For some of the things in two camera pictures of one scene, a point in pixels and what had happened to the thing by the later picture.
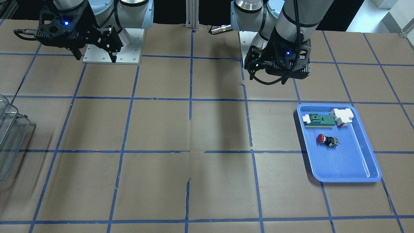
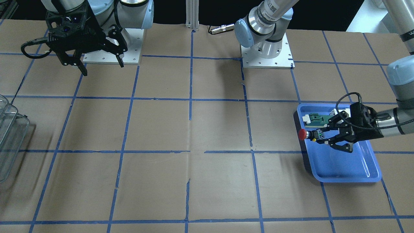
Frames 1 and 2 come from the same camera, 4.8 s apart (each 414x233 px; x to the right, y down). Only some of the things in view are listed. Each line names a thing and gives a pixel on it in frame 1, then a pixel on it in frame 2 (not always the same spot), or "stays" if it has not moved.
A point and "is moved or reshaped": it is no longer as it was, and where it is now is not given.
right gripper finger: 77,53 → 66,59
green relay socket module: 314,120 stays
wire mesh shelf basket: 14,126 stays
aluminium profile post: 192,14 stays
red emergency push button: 329,141 is moved or reshaped
